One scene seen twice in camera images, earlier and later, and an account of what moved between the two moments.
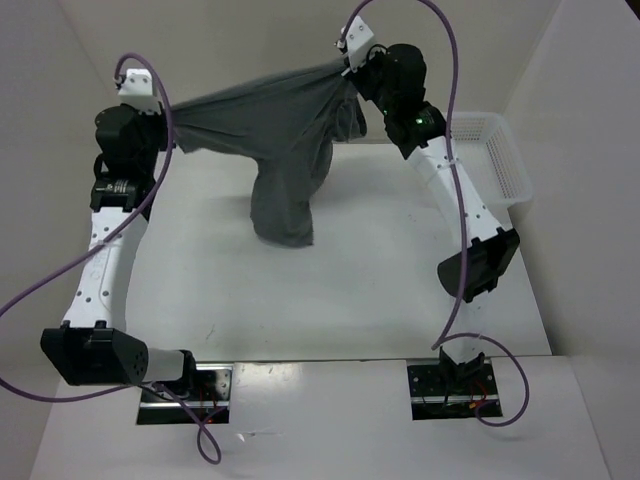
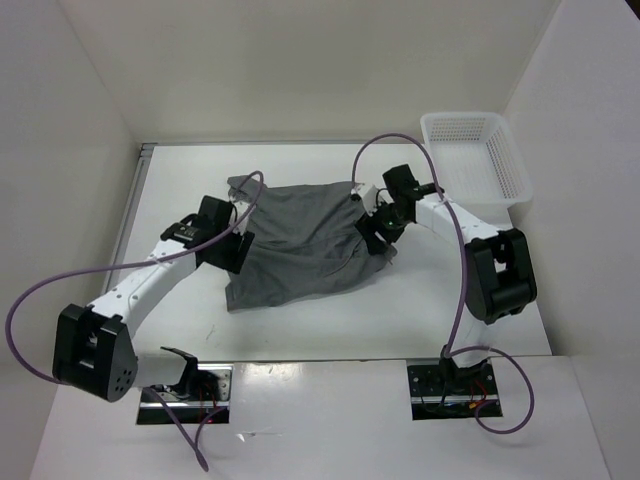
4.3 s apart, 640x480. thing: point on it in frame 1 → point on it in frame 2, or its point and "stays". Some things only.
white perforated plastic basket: (485, 147) stays
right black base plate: (435, 395) stays
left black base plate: (210, 395) stays
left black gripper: (159, 121) → (234, 261)
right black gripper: (376, 55) → (367, 226)
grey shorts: (287, 125) → (306, 241)
